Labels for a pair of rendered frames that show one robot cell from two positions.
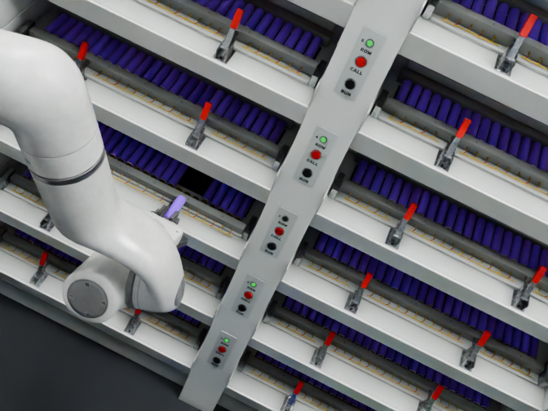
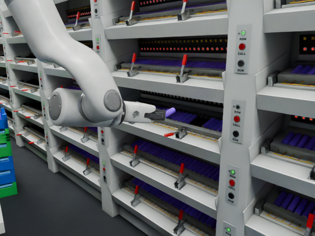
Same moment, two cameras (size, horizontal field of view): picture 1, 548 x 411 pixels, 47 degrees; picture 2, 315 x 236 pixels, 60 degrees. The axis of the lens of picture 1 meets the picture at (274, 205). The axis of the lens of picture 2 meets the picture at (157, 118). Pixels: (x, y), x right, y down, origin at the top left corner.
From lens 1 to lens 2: 0.76 m
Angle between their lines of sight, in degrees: 45
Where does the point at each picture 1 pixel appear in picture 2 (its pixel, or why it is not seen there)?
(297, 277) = (264, 161)
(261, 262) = (233, 151)
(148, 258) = (72, 57)
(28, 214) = (127, 161)
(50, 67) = not seen: outside the picture
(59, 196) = (15, 12)
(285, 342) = (273, 229)
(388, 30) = not seen: outside the picture
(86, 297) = (54, 105)
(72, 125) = not seen: outside the picture
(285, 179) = (229, 77)
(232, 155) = (203, 81)
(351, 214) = (288, 91)
